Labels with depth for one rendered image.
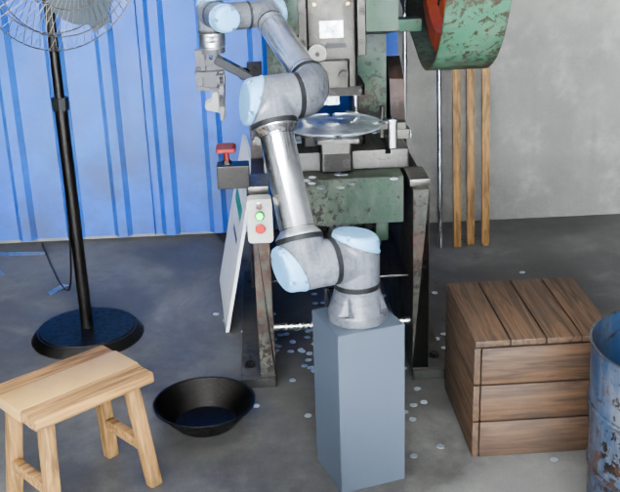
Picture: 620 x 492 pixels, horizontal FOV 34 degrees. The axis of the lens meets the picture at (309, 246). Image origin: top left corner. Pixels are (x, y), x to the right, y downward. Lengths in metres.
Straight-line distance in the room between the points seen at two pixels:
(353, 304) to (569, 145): 2.32
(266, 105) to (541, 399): 1.08
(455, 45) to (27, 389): 1.49
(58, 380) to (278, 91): 0.91
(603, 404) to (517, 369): 0.40
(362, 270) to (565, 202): 2.36
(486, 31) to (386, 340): 0.93
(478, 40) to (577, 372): 0.96
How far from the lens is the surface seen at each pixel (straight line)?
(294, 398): 3.13
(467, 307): 2.87
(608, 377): 2.36
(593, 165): 4.70
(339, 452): 2.64
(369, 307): 2.50
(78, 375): 2.65
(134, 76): 4.36
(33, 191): 4.56
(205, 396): 3.12
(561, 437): 2.88
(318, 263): 2.41
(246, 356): 3.33
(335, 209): 3.06
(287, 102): 2.48
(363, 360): 2.52
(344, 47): 3.10
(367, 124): 3.10
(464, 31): 2.90
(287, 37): 2.71
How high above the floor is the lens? 1.52
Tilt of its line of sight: 20 degrees down
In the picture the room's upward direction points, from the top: 2 degrees counter-clockwise
